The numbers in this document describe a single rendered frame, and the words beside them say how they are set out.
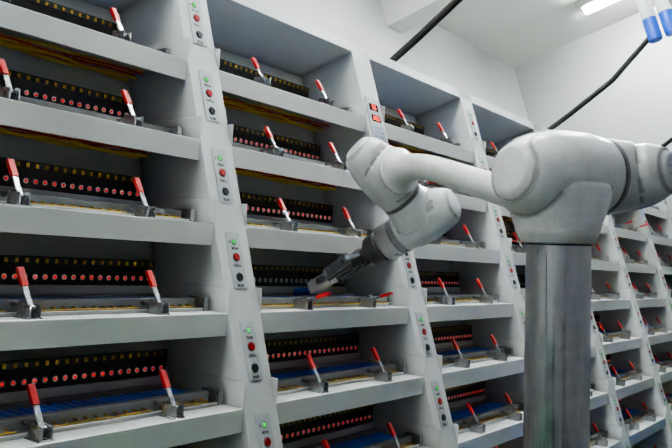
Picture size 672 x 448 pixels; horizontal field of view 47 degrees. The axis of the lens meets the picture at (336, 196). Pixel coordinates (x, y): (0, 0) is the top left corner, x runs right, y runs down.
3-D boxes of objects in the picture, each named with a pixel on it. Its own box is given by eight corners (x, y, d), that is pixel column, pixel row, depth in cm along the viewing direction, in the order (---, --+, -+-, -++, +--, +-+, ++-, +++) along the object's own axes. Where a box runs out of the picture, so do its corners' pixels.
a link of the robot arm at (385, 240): (419, 251, 183) (400, 262, 186) (404, 217, 186) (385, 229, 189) (399, 249, 176) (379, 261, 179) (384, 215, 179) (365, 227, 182)
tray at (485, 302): (512, 316, 267) (514, 276, 268) (425, 322, 219) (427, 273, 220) (460, 310, 279) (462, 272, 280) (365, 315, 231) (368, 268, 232)
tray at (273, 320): (407, 323, 211) (409, 288, 212) (258, 333, 163) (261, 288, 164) (348, 316, 223) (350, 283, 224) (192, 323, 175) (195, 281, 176)
